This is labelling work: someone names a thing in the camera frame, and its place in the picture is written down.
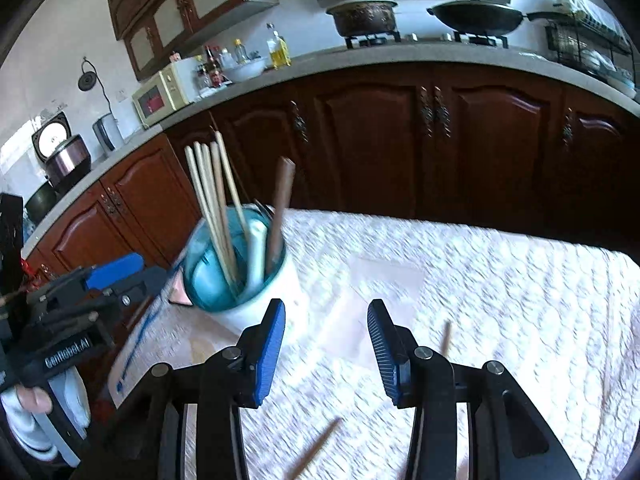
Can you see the cooking oil bottle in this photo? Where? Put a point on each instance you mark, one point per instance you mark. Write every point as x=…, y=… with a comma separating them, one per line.
x=279, y=52

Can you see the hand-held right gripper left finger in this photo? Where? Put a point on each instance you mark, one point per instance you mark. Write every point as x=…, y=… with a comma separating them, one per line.
x=270, y=355

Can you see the brown wooden chopstick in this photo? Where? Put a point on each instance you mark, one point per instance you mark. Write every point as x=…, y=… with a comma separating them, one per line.
x=315, y=447
x=446, y=337

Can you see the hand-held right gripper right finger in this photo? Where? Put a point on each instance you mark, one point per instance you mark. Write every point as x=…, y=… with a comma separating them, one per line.
x=382, y=355

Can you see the black wok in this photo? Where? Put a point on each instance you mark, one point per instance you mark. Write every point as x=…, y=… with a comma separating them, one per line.
x=475, y=15

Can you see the brown wall cabinet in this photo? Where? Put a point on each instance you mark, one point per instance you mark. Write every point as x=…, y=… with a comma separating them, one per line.
x=175, y=10

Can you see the dark sauce bottle red label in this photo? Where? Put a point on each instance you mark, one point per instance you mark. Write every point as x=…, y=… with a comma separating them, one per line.
x=214, y=72

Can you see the grey stone countertop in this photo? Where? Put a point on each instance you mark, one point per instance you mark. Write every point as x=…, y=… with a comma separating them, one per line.
x=320, y=62

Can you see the stack of white dishes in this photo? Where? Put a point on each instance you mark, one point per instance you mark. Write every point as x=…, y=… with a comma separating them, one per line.
x=617, y=77

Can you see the brown base cabinets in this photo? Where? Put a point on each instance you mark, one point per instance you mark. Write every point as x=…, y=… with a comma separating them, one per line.
x=370, y=135

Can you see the yellow microwave oven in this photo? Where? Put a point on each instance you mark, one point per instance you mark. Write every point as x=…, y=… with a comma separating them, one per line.
x=170, y=92

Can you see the white bowl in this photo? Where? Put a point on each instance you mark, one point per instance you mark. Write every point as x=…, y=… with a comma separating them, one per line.
x=245, y=70

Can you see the white spoon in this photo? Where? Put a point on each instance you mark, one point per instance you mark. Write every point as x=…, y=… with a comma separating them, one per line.
x=257, y=255

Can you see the dark cooking pot with lid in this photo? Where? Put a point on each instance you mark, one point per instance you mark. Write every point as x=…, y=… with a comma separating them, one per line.
x=362, y=17

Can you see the gas stove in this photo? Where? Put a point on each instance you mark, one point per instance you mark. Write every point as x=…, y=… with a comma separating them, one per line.
x=370, y=40

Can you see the white plastic bag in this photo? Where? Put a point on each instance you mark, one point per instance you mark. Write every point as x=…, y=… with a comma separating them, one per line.
x=567, y=0

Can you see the clear bottle yellow cap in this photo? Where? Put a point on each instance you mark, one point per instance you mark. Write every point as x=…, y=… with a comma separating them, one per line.
x=240, y=52

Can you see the white quilted cloth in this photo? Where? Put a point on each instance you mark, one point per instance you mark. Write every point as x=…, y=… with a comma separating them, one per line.
x=500, y=310

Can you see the black round wall hanger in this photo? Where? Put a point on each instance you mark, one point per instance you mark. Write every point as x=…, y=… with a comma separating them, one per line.
x=87, y=80

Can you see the teal white utensil holder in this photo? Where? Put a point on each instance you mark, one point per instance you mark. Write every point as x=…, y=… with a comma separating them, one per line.
x=270, y=300

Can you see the person's left hand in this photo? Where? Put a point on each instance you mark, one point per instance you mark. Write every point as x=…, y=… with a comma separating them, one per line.
x=35, y=400

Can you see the black pot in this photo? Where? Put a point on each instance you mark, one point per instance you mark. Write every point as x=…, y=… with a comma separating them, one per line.
x=40, y=202

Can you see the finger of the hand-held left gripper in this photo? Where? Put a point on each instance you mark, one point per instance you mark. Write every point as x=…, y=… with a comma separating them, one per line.
x=115, y=266
x=145, y=280

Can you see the rice cooker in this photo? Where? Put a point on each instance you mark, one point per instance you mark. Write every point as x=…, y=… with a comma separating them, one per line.
x=65, y=160

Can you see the light wooden chopstick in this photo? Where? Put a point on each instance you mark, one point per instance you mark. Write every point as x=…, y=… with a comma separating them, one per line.
x=218, y=170
x=228, y=170
x=210, y=170
x=196, y=170
x=203, y=170

